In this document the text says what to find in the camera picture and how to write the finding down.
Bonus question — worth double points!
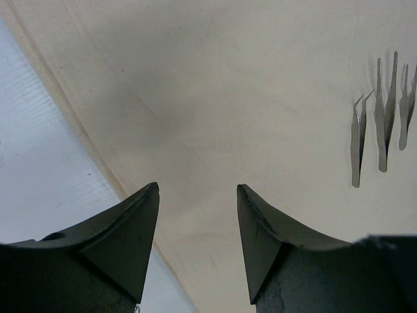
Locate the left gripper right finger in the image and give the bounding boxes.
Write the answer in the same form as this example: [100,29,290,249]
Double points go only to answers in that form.
[237,185,416,312]

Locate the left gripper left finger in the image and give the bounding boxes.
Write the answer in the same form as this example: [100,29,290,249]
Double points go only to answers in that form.
[1,183,160,312]

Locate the curved metal tweezers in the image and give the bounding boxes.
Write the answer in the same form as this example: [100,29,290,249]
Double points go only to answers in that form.
[350,90,374,188]

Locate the long straight metal forceps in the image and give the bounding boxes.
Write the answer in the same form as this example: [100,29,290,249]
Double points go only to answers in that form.
[374,51,398,173]

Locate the beige surgical wrap cloth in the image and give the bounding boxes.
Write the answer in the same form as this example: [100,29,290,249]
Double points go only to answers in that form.
[1,1,416,312]

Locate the short metal tweezers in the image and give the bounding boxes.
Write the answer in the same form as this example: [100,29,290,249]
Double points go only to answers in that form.
[399,64,416,151]

